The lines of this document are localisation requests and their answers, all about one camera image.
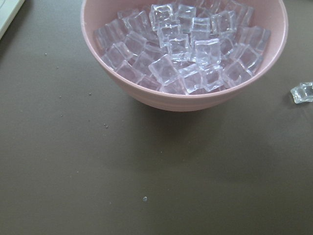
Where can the clear ice cubes pile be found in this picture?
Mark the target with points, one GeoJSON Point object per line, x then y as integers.
{"type": "Point", "coordinates": [184, 46]}

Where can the loose clear ice cube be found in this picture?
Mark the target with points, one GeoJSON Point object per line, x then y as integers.
{"type": "Point", "coordinates": [302, 93]}

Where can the pink bowl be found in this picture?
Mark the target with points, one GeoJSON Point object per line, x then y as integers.
{"type": "Point", "coordinates": [269, 14]}

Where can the cream serving tray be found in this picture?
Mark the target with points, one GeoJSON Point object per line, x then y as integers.
{"type": "Point", "coordinates": [8, 11]}

